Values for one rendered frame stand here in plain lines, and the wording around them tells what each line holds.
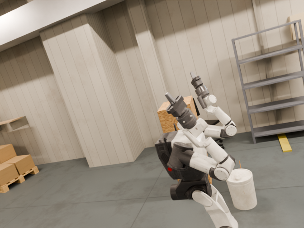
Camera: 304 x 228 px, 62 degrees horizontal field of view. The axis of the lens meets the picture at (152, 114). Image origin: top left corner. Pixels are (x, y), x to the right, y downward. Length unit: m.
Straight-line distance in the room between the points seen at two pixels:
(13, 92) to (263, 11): 6.05
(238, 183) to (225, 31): 2.92
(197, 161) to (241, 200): 1.75
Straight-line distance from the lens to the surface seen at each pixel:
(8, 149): 7.55
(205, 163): 1.45
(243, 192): 3.10
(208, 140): 1.36
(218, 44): 5.02
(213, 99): 1.88
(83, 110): 5.44
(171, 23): 5.16
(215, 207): 1.87
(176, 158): 1.50
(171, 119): 3.18
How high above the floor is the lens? 1.91
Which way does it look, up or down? 12 degrees down
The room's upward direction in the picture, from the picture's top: 17 degrees counter-clockwise
